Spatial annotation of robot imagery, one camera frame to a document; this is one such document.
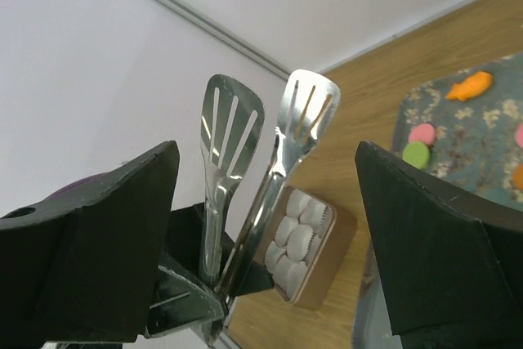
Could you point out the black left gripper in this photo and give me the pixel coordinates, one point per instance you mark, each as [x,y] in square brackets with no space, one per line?
[181,299]

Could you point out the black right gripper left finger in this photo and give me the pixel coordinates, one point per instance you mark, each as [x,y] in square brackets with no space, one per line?
[80,266]

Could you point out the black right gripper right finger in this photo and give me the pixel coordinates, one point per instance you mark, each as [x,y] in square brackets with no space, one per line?
[450,262]

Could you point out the pink round cookie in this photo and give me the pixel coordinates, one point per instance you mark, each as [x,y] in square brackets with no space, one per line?
[424,133]
[518,136]

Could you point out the steel serving tongs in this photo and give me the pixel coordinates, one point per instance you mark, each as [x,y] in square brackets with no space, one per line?
[249,157]

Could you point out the rose gold cookie tin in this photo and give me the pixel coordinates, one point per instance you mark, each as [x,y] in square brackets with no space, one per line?
[304,245]

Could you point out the green round cookie left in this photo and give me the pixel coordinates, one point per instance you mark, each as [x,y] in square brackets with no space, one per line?
[416,154]

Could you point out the orange chocolate chip cookie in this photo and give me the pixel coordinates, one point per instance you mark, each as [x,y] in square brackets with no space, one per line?
[517,176]

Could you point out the blue floral serving tray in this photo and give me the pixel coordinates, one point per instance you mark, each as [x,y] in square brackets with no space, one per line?
[475,147]

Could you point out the orange fish cookie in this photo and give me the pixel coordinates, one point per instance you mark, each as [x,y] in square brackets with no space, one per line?
[472,86]

